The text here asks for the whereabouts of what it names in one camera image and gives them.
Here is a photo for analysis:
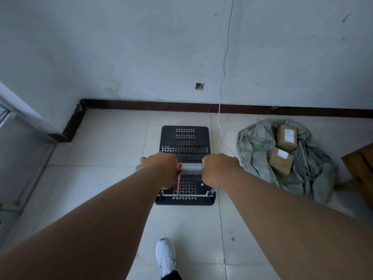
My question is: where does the white sneaker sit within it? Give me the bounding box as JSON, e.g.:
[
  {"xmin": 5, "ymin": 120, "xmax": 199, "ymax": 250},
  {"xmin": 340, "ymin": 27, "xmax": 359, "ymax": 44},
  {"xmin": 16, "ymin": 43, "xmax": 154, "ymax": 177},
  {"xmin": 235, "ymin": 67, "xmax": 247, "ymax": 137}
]
[{"xmin": 155, "ymin": 238, "xmax": 178, "ymax": 280}]

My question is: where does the small cardboard box white label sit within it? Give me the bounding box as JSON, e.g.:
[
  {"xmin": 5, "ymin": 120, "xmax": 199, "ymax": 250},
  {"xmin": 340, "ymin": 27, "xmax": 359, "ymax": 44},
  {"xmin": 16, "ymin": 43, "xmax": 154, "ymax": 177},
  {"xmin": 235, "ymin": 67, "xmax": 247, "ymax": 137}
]
[
  {"xmin": 276, "ymin": 124, "xmax": 298, "ymax": 152},
  {"xmin": 268, "ymin": 147, "xmax": 294, "ymax": 177}
]

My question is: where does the brown wooden furniture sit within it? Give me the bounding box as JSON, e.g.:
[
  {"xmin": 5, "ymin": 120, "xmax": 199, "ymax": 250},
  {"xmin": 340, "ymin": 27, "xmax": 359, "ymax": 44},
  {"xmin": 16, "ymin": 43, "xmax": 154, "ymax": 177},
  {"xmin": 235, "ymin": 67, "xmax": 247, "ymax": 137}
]
[{"xmin": 334, "ymin": 143, "xmax": 373, "ymax": 207}]

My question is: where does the person's left forearm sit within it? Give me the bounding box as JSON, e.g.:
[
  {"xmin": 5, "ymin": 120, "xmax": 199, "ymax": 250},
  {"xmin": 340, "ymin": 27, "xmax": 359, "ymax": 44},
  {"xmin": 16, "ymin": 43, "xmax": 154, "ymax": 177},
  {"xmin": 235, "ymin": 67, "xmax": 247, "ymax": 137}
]
[{"xmin": 0, "ymin": 167, "xmax": 164, "ymax": 280}]

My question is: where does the grey metal door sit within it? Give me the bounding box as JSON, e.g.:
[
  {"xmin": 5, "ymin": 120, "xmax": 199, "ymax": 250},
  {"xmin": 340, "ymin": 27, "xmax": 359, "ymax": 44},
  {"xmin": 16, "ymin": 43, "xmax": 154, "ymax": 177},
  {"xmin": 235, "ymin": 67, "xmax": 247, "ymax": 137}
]
[{"xmin": 0, "ymin": 96, "xmax": 57, "ymax": 245}]

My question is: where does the person's right forearm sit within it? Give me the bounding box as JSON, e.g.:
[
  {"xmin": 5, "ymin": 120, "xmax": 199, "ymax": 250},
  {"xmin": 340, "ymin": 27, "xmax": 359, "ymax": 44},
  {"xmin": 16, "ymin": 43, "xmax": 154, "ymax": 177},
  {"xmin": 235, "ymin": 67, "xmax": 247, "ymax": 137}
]
[{"xmin": 221, "ymin": 169, "xmax": 373, "ymax": 280}]

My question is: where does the person's left hand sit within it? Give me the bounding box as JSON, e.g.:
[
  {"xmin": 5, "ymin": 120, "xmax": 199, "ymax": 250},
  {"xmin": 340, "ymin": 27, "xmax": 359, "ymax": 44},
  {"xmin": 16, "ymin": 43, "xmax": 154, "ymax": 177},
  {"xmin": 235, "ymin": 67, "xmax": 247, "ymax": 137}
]
[{"xmin": 139, "ymin": 151, "xmax": 180, "ymax": 190}]

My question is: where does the grey woven sack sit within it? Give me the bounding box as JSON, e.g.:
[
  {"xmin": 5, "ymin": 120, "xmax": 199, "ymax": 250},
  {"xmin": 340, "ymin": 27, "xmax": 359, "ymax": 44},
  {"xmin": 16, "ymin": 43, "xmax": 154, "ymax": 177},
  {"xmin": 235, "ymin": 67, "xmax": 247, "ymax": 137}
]
[{"xmin": 237, "ymin": 119, "xmax": 338, "ymax": 204}]

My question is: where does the person's right hand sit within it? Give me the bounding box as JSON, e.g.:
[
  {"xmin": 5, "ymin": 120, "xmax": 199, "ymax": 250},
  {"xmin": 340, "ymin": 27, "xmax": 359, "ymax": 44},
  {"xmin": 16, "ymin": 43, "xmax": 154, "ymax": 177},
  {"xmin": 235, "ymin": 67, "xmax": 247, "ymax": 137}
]
[{"xmin": 201, "ymin": 153, "xmax": 244, "ymax": 190}]

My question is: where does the dark trouser leg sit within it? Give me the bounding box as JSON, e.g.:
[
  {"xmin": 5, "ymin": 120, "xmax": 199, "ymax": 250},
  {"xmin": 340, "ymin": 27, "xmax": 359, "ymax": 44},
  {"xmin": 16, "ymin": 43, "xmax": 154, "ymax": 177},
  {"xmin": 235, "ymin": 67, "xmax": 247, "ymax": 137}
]
[{"xmin": 161, "ymin": 270, "xmax": 182, "ymax": 280}]

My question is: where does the black platform hand cart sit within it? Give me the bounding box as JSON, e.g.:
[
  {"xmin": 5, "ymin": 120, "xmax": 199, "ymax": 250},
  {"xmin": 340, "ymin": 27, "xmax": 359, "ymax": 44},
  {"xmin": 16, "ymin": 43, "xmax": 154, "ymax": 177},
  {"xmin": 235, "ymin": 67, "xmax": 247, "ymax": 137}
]
[{"xmin": 135, "ymin": 125, "xmax": 217, "ymax": 206}]

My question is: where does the white cable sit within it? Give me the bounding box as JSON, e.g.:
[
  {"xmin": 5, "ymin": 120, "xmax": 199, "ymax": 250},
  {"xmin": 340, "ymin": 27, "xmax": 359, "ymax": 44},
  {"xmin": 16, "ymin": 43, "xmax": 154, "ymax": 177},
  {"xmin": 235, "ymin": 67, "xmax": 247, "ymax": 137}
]
[{"xmin": 218, "ymin": 0, "xmax": 235, "ymax": 157}]

